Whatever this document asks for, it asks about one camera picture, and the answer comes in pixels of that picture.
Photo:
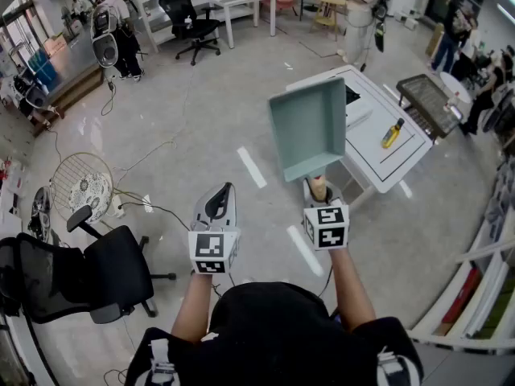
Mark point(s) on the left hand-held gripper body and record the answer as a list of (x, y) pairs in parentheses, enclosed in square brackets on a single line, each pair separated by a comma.
[(209, 251)]

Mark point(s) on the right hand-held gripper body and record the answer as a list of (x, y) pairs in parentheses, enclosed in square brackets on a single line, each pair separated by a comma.
[(330, 227)]

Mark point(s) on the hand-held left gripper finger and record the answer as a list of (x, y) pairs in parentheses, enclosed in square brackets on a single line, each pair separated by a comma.
[(200, 207), (232, 213)]

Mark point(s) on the black object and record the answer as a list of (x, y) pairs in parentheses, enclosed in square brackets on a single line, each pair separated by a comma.
[(360, 115)]

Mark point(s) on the person's left forearm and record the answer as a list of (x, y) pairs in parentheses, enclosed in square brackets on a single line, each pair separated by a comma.
[(193, 308)]

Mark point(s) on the person's right forearm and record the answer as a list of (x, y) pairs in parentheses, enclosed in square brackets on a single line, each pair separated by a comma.
[(350, 292)]

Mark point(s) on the white table with black lines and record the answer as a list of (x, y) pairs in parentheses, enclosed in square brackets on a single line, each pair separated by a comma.
[(398, 151)]

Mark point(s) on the white power strip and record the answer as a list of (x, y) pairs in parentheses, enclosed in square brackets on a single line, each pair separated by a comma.
[(116, 206)]

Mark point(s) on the yellow oil bottle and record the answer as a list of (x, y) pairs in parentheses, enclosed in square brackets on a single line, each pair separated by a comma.
[(392, 135)]

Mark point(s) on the black office chair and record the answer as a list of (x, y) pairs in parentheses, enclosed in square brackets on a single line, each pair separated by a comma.
[(112, 264), (183, 18)]

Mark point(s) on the person's black shirt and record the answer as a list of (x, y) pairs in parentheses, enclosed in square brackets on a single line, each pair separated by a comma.
[(354, 360)]

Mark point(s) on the dark wicker coffee table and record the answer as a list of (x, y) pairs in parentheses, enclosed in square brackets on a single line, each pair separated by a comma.
[(426, 95)]

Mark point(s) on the clear bottle with red cap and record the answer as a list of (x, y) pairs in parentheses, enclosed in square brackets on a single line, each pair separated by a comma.
[(450, 103)]

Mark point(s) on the round white side table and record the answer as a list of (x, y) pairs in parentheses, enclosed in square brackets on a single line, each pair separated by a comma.
[(454, 85)]

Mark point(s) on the metal counter on wooden base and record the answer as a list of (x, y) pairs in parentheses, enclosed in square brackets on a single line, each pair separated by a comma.
[(68, 62)]

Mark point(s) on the yellow round table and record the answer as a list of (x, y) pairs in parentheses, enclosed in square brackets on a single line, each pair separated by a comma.
[(328, 0)]

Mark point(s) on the white shelving unit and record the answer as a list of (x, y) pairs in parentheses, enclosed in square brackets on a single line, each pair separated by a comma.
[(147, 14)]

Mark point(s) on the white wall shelf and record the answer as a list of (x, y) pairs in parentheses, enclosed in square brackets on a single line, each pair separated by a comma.
[(475, 296)]

